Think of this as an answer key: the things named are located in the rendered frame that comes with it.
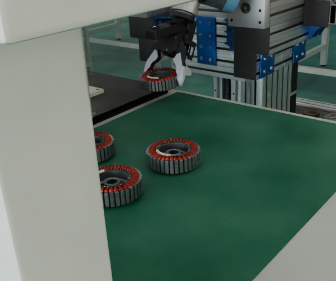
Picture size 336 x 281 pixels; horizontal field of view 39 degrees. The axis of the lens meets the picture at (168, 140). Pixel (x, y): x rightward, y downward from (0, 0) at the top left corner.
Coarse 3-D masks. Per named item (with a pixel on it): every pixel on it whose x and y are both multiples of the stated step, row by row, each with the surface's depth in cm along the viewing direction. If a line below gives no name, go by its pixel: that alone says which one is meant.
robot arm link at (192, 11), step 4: (180, 4) 132; (184, 4) 132; (188, 4) 132; (192, 4) 132; (196, 4) 133; (172, 8) 133; (176, 8) 132; (180, 8) 132; (184, 8) 132; (188, 8) 132; (192, 8) 132; (196, 8) 134; (184, 12) 132; (188, 12) 132; (192, 12) 133; (196, 12) 134
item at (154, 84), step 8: (144, 72) 135; (152, 72) 135; (160, 72) 136; (168, 72) 135; (144, 80) 130; (152, 80) 129; (160, 80) 128; (168, 80) 129; (176, 80) 131; (144, 88) 131; (152, 88) 129; (160, 88) 129; (168, 88) 129
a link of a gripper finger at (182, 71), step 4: (176, 56) 131; (180, 56) 130; (176, 60) 131; (180, 60) 130; (176, 64) 131; (180, 64) 130; (176, 68) 131; (180, 68) 130; (184, 68) 130; (188, 68) 134; (176, 72) 130; (180, 72) 130; (184, 72) 130; (188, 72) 133; (180, 76) 130; (184, 76) 130; (180, 80) 130; (180, 84) 130
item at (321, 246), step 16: (160, 96) 142; (208, 96) 139; (128, 112) 131; (288, 112) 124; (320, 208) 82; (320, 224) 78; (304, 240) 74; (320, 240) 74; (288, 256) 71; (304, 256) 70; (320, 256) 70; (272, 272) 68; (288, 272) 67; (304, 272) 67; (320, 272) 67
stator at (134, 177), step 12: (108, 168) 92; (120, 168) 92; (132, 168) 91; (108, 180) 90; (120, 180) 89; (132, 180) 87; (108, 192) 84; (120, 192) 84; (132, 192) 86; (108, 204) 84
